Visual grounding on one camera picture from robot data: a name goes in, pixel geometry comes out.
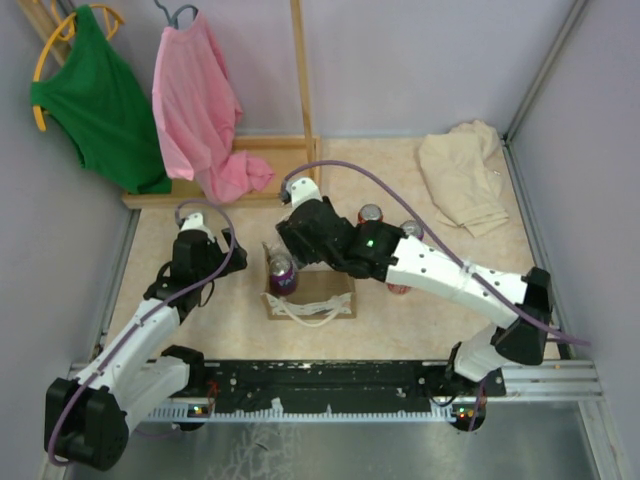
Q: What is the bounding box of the red can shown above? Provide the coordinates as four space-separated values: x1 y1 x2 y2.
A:
387 284 411 295
357 203 384 224

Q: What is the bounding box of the purple can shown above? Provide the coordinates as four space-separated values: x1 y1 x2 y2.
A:
400 219 424 241
268 253 298 296

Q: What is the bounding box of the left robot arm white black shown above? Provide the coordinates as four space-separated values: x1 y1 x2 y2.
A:
44 221 247 471

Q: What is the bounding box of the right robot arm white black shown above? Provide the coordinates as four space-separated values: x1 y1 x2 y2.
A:
276 198 553 396

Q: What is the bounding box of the wooden clothes rack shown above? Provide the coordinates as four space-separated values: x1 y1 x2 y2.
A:
14 0 324 211

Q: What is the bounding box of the pink t-shirt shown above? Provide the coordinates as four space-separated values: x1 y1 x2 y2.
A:
152 12 275 204

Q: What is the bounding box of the beige folded cloth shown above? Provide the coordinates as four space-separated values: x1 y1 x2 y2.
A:
417 120 509 238

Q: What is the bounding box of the green tank top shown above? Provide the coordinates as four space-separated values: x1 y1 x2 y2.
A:
30 5 171 195

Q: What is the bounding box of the yellow hanger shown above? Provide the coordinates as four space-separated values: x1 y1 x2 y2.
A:
32 1 126 132

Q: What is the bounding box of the grey blue hanger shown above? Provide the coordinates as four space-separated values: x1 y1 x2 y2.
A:
153 0 199 29

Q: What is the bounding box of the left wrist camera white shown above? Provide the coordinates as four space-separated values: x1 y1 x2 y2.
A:
180 212 213 239

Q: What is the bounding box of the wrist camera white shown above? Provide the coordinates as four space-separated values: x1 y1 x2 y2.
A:
180 212 213 239
280 177 322 209

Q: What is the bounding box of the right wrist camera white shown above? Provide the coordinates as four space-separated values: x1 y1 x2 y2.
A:
280 177 322 209

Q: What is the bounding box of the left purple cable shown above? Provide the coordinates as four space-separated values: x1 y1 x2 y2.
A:
45 198 236 469

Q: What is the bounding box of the purple cable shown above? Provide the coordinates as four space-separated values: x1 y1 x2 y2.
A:
280 159 592 348
45 198 236 469

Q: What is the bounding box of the canvas bag with white handles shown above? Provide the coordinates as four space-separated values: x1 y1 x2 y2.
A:
261 242 357 328

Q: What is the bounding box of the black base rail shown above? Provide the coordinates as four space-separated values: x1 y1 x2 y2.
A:
186 360 478 414

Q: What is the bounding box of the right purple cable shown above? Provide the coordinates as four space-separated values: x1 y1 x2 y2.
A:
280 159 592 348

